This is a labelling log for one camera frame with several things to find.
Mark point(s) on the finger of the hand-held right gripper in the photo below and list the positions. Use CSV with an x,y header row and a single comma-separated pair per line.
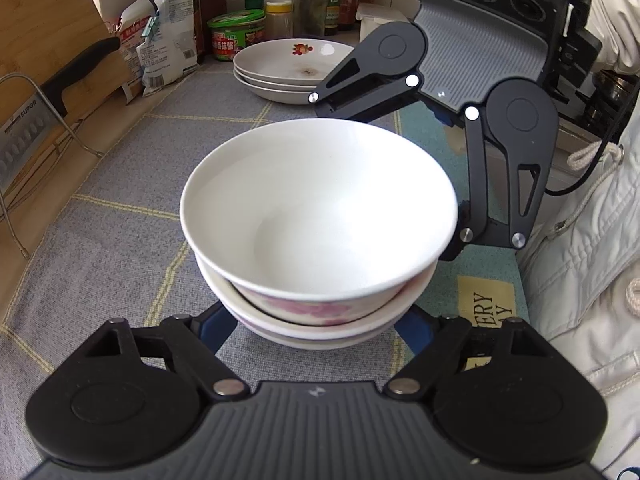
x,y
360,97
477,185

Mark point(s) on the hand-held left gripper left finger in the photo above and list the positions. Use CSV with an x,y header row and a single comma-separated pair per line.
x,y
220,325

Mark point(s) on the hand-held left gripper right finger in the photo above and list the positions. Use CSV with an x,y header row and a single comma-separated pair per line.
x,y
415,330

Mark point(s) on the white bowl pink flowers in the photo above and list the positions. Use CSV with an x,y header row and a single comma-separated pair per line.
x,y
212,275
320,344
320,200

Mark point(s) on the white plate fruit print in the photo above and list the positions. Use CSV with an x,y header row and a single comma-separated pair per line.
x,y
260,88
280,57
280,99

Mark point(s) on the white plastic container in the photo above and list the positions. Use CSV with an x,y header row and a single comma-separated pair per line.
x,y
375,17

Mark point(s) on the glass bottle red cap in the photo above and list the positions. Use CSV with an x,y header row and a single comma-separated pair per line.
x,y
310,7

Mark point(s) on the yellow lidded spice jar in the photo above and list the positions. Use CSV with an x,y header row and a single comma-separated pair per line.
x,y
278,22

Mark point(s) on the grey checked table mat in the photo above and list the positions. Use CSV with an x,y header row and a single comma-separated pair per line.
x,y
125,240

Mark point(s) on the green lidded sauce jar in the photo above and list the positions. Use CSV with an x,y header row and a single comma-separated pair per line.
x,y
235,40

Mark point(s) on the person's white jacket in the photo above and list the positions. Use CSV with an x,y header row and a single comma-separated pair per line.
x,y
590,270

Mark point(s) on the white blue food bag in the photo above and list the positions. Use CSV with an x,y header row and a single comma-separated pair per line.
x,y
167,40

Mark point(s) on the green bag clip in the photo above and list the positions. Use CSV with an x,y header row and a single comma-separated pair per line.
x,y
148,29

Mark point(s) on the white red food bag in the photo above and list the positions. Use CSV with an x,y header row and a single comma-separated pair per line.
x,y
127,35

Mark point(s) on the bamboo cutting board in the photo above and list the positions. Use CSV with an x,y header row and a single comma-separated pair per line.
x,y
40,20

